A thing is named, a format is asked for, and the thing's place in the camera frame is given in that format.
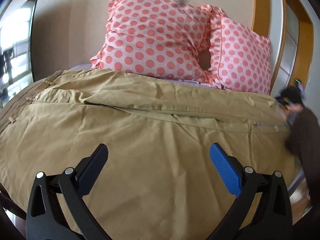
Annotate khaki tan pants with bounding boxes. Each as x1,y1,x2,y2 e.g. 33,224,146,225
1,70,299,239

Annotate operator right hand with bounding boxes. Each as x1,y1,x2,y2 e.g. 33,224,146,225
283,103,304,129

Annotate right polka dot pillow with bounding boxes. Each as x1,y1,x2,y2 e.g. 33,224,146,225
198,5,271,95

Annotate polka dot pillow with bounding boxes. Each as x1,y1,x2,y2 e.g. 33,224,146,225
198,5,271,95
91,0,213,83

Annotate wooden framed door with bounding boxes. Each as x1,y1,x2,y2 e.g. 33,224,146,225
252,0,314,96

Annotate left polka dot pillow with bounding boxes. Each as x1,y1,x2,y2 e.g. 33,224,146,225
91,0,213,83

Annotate lavender bed sheet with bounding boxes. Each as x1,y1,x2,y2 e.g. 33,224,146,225
71,63,92,70

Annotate dark framed window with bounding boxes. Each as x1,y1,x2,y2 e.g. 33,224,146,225
1,0,37,108

